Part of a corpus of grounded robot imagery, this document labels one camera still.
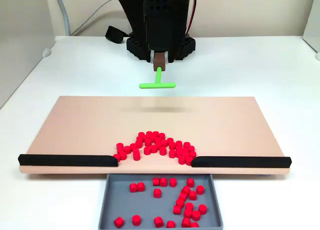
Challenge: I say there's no green T pusher brown handle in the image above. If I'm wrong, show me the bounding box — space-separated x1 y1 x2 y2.
138 51 177 90

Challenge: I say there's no beige flat board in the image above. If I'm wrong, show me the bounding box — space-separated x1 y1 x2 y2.
17 95 292 176

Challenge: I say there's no black barrier strip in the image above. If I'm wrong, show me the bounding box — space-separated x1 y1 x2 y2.
17 154 119 168
191 156 292 169

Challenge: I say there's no grey shallow tray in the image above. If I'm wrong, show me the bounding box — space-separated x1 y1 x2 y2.
97 173 225 230

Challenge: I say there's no red black white servo cable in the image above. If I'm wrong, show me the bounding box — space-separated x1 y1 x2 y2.
186 0 198 35

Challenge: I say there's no black strap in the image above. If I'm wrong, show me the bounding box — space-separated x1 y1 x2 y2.
104 25 125 44

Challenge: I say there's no thin grey cable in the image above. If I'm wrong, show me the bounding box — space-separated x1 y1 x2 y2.
70 0 119 36

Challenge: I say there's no thick grey cable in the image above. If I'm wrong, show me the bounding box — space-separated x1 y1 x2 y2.
53 0 72 36

